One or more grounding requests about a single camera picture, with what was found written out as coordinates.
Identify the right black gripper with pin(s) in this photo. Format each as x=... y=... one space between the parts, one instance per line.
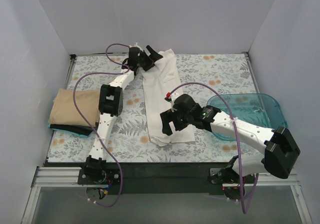
x=172 y=120

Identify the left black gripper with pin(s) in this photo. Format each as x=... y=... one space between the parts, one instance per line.
x=146 y=60

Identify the white t shirt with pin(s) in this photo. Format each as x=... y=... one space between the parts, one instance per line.
x=157 y=82

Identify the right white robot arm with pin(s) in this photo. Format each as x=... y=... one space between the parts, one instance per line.
x=277 y=149

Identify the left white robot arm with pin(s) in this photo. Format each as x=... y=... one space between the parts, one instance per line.
x=110 y=107

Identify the floral patterned table mat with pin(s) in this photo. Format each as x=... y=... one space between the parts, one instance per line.
x=202 y=76

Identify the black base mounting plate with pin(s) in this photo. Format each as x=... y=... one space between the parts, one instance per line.
x=160 y=178

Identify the folded teal black t shirt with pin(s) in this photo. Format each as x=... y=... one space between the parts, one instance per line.
x=81 y=131

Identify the teal transparent plastic tray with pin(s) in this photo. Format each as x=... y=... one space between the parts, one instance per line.
x=256 y=108

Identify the folded beige t shirt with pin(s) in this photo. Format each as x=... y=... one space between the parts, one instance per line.
x=84 y=113

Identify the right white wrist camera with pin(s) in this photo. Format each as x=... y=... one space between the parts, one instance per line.
x=171 y=97

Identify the aluminium front frame rail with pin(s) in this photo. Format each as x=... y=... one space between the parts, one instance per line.
x=57 y=198

